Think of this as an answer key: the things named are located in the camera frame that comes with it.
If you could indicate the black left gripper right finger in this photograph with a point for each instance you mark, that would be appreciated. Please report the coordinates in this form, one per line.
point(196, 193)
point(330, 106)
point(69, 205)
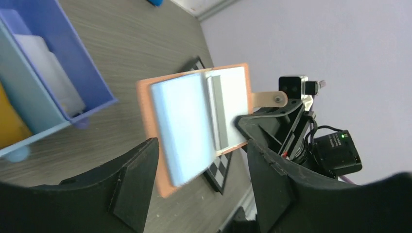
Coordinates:
point(293, 199)

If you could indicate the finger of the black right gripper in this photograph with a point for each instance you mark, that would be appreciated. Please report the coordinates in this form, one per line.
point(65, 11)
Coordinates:
point(275, 128)

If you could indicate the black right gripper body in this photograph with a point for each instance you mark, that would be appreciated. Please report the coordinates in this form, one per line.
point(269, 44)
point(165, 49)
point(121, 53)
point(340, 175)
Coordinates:
point(298, 148)

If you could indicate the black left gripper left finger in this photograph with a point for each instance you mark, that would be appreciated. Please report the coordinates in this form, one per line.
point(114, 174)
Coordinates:
point(111, 198)

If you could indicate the white striped card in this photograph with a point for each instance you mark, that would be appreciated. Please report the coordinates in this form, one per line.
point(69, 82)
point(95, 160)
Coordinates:
point(227, 93)

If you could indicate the orange leather card holder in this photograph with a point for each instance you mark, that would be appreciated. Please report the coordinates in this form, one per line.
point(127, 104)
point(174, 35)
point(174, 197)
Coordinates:
point(175, 109)

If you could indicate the white silver credit card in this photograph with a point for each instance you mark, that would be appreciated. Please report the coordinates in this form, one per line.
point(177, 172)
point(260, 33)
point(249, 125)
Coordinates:
point(52, 73)

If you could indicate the yellow VIP card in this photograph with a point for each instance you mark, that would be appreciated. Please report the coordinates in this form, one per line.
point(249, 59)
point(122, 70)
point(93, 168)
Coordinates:
point(12, 128)

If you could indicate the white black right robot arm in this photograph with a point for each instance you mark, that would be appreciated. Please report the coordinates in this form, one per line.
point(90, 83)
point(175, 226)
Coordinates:
point(328, 151)

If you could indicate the blue yellow toy block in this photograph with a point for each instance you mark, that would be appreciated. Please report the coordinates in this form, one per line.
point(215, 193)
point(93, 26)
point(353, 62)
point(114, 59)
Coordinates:
point(156, 3)

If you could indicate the blue purple drawer organizer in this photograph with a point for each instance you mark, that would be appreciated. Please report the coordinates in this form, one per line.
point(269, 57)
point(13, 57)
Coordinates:
point(24, 86)

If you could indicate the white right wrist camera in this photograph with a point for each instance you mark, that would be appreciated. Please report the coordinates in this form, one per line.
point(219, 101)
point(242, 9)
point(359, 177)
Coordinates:
point(301, 88)

